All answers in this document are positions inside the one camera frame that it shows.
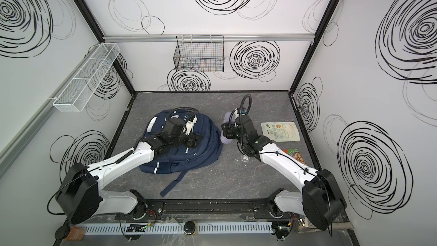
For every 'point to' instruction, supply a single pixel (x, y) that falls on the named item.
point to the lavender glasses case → (229, 117)
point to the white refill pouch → (280, 131)
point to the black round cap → (62, 232)
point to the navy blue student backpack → (181, 160)
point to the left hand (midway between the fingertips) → (198, 134)
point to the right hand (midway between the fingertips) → (224, 126)
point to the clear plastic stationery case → (244, 158)
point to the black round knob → (189, 228)
